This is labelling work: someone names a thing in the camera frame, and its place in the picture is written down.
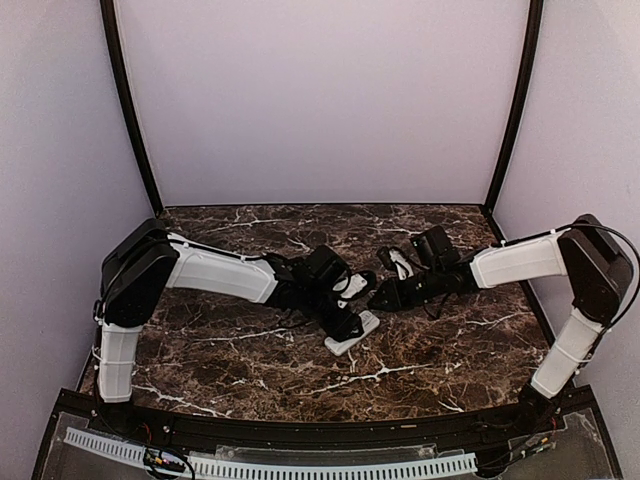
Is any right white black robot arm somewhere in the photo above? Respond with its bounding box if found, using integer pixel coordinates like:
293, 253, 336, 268
368, 214, 639, 434

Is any right black frame post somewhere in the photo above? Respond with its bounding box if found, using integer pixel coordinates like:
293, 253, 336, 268
483, 0, 544, 214

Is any white remote control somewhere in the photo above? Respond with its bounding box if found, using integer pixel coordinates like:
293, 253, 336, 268
324, 310, 380, 357

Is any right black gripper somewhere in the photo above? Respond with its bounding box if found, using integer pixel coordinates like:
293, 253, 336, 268
367, 264, 445, 312

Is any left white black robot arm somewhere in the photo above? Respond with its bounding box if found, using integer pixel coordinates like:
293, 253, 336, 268
93, 219, 365, 436

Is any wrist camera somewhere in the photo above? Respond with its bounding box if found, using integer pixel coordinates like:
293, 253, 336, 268
376, 246, 414, 280
333, 270, 377, 308

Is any white slotted cable duct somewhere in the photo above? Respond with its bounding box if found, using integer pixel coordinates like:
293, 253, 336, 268
63, 427, 477, 479

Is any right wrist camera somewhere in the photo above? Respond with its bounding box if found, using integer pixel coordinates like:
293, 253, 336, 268
376, 246, 414, 280

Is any black front rail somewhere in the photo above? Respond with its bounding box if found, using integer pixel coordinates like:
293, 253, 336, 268
54, 387, 594, 452

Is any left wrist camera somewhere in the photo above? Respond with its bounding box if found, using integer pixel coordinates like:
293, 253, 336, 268
333, 270, 377, 308

